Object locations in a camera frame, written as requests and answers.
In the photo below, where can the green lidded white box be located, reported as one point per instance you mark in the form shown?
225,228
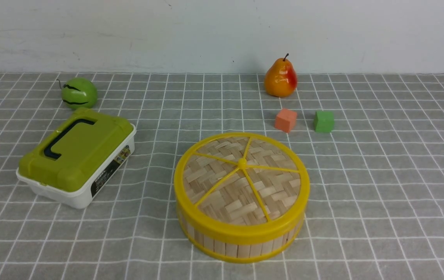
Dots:
74,162

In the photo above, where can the green foam cube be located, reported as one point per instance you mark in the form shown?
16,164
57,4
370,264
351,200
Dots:
324,121

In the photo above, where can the orange foam cube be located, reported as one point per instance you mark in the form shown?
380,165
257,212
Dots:
285,120

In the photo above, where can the green toy watermelon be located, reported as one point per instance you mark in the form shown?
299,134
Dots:
78,92

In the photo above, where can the yellow woven steamer lid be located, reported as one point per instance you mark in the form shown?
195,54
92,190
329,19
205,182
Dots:
241,188

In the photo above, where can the yellow bamboo steamer basket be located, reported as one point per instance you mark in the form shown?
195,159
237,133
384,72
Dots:
237,252

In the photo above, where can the orange toy pear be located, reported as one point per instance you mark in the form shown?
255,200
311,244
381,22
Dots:
281,80

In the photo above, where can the grey checkered tablecloth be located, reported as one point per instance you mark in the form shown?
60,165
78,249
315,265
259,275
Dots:
376,207

